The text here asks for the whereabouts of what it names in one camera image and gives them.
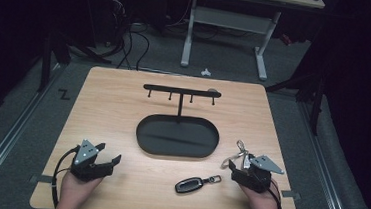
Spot silver key with ring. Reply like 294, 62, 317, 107
219, 138, 255, 173

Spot black metal stand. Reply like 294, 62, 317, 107
36, 31, 115, 98
261, 67, 328, 137

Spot grey tape tab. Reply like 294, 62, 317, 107
29, 174, 54, 186
280, 189, 302, 201

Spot black car key fob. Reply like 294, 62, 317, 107
174, 171, 223, 198

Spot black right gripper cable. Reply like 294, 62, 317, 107
267, 178, 286, 209

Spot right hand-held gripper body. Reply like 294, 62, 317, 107
229, 151, 287, 196

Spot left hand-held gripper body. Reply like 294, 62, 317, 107
69, 138, 117, 184

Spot black floor cables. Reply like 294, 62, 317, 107
104, 0, 155, 72

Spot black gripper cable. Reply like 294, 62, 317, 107
267, 178, 286, 209
49, 143, 82, 209

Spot person's left hand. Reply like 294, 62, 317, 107
58, 169, 104, 209

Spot white desk frame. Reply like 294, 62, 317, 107
178, 0, 326, 87

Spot black key stand with tray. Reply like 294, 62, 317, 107
133, 82, 225, 161

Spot metal floor rail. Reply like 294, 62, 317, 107
290, 101, 364, 209
0, 59, 65, 205

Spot person's right hand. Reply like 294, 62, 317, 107
236, 183, 285, 209

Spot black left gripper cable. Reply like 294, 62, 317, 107
49, 143, 82, 209

